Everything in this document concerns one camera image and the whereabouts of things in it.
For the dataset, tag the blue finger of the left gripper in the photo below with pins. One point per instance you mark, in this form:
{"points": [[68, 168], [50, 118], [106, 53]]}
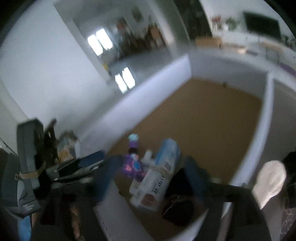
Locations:
{"points": [[91, 159]]}

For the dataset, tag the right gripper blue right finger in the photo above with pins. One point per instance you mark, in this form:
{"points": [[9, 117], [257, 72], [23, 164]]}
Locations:
{"points": [[247, 221]]}

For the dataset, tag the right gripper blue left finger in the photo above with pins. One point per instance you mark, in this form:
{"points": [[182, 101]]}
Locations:
{"points": [[94, 192]]}

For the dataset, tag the purple toy wand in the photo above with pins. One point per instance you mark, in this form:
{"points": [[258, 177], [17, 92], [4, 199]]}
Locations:
{"points": [[132, 165]]}

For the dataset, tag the cream knitted hat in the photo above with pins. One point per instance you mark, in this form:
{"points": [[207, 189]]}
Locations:
{"points": [[269, 182]]}

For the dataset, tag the black rectangular box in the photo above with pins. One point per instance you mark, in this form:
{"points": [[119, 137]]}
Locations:
{"points": [[181, 206]]}

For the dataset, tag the black knitted item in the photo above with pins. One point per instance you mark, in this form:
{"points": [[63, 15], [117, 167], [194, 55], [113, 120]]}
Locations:
{"points": [[289, 163]]}

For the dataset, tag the large white storage box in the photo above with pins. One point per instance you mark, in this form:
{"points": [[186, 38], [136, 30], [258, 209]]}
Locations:
{"points": [[216, 108]]}

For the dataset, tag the cardboard box on floor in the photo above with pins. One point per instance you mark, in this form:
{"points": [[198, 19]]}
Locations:
{"points": [[211, 42]]}

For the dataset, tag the dark glass display cabinet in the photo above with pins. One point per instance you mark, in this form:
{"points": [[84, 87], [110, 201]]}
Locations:
{"points": [[194, 18]]}

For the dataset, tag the small wooden bench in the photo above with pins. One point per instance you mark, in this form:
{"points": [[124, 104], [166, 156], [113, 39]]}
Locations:
{"points": [[271, 47]]}

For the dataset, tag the red flower vase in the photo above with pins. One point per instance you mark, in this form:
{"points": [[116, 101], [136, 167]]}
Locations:
{"points": [[216, 22]]}

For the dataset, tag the green potted plant left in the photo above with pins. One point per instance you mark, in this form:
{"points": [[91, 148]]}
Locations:
{"points": [[232, 23]]}

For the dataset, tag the black flat television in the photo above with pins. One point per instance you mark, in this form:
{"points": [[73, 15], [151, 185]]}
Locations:
{"points": [[262, 25]]}

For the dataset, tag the framed wall painting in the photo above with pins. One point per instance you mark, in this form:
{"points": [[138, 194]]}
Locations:
{"points": [[137, 15]]}

